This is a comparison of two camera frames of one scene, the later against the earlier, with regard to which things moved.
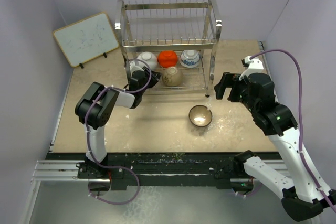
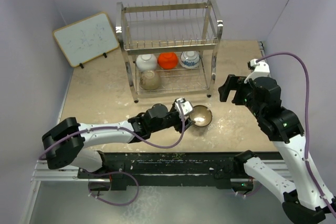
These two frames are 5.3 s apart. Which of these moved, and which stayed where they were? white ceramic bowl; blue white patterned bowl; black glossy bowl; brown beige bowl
Moved: black glossy bowl
Stayed: brown beige bowl; white ceramic bowl; blue white patterned bowl
